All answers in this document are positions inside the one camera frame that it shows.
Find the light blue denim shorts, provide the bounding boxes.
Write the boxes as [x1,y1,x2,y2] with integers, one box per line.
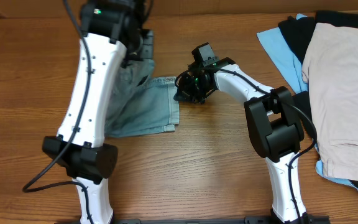
[104,59,180,138]

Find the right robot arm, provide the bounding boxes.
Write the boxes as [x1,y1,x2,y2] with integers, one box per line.
[174,43,311,223]

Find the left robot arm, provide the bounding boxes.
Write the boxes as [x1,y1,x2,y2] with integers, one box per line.
[42,0,152,223]

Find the light blue shirt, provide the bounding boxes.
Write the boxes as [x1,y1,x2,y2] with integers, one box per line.
[257,11,358,191]

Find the black garment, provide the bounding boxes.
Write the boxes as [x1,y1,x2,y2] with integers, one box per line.
[277,10,358,192]

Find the beige pink shorts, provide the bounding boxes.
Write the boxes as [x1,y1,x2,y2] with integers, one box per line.
[301,22,358,184]

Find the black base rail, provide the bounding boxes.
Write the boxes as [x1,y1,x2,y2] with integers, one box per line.
[54,214,332,224]

